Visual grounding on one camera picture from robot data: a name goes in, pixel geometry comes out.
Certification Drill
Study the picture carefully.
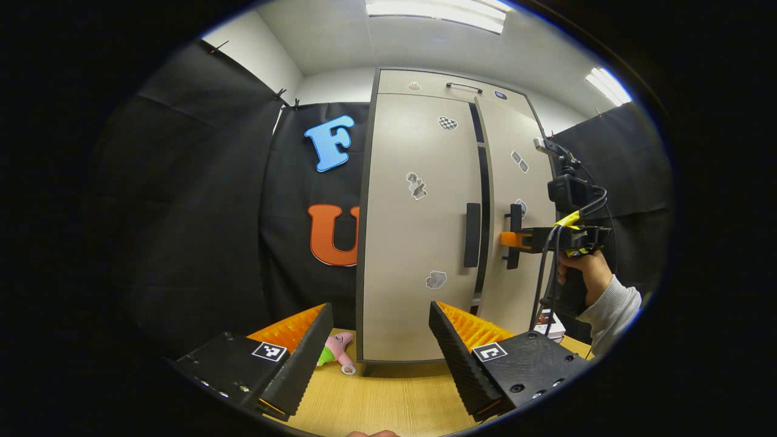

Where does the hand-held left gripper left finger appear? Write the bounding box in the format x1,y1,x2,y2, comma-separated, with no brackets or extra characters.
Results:
167,302,334,422

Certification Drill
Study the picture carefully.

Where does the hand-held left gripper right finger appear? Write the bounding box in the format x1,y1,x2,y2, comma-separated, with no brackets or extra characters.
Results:
429,300,592,424

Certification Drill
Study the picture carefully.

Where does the black door handle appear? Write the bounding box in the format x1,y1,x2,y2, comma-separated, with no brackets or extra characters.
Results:
504,204,523,270
464,203,482,269

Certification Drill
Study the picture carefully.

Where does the beige shoe cabinet door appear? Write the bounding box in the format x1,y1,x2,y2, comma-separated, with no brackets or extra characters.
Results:
358,92,486,363
475,97,558,336

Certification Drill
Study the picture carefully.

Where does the beige double-door shoe cabinet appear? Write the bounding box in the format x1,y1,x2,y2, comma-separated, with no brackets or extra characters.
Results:
355,68,562,365

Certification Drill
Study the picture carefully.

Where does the beige cabinet drawer front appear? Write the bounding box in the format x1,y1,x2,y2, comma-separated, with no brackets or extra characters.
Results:
376,69,541,119

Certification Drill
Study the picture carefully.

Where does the pink star plush toy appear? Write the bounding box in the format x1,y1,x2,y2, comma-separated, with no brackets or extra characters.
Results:
316,331,358,376

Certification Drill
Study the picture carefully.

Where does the small printed box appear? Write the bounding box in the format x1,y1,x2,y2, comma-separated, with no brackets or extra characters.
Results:
534,310,566,339

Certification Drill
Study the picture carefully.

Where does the small ceiling light panel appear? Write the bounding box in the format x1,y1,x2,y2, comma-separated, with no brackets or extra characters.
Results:
586,67,632,107

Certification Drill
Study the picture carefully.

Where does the black backdrop cloth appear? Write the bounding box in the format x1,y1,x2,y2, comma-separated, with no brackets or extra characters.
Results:
115,39,674,365

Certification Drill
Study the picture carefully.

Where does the long ceiling light panel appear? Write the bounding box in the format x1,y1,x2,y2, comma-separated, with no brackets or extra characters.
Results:
364,0,507,34

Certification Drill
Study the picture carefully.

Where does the black cable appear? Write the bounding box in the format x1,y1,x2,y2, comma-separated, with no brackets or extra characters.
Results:
529,226,562,333

